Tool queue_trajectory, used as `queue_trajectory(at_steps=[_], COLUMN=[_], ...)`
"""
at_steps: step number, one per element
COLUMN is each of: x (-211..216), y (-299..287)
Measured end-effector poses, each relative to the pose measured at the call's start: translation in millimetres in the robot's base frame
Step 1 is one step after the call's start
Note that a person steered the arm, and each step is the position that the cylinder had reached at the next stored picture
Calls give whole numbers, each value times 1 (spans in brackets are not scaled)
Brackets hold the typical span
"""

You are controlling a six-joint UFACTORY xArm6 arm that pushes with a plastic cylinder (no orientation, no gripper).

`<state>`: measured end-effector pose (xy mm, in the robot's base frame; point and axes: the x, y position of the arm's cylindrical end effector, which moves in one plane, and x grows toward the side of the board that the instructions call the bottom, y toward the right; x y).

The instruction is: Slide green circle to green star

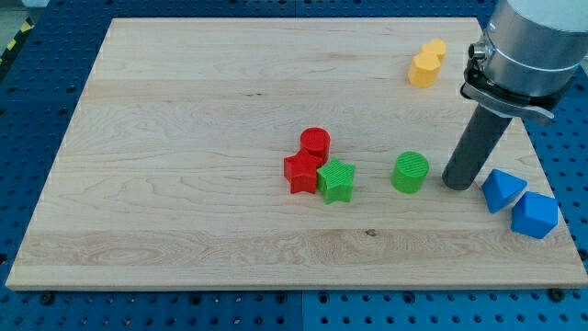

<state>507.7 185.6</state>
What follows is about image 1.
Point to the green cylinder block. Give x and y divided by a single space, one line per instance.
409 173

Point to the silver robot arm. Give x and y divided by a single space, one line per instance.
524 61

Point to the red star block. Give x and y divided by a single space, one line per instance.
300 170

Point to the green star block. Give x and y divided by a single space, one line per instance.
335 180

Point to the red cylinder block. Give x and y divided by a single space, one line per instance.
316 141

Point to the wooden board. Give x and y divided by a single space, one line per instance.
170 176

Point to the yellow hexagon block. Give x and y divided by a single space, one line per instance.
424 69

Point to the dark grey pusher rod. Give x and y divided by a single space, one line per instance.
483 132

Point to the yellow heart block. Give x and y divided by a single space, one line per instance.
436 47

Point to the blue triangle block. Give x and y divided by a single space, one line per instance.
501 188

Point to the blue cube block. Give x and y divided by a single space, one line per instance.
535 215

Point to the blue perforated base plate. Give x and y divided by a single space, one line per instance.
45 70

